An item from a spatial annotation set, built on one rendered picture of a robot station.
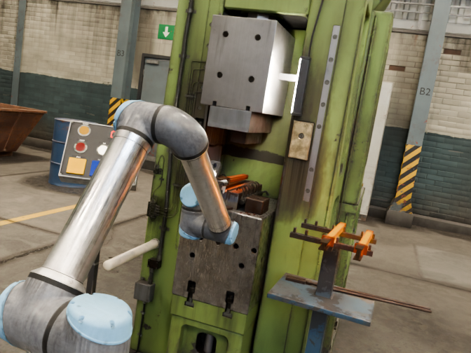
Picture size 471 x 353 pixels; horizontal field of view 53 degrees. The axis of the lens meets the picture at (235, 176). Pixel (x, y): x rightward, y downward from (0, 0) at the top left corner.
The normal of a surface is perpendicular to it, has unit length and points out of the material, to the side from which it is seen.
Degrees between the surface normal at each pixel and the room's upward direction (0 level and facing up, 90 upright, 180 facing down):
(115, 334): 86
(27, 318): 61
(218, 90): 90
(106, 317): 4
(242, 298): 90
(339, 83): 90
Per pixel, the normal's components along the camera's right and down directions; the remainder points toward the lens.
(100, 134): 0.18, -0.36
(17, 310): -0.23, -0.47
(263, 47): -0.31, 0.08
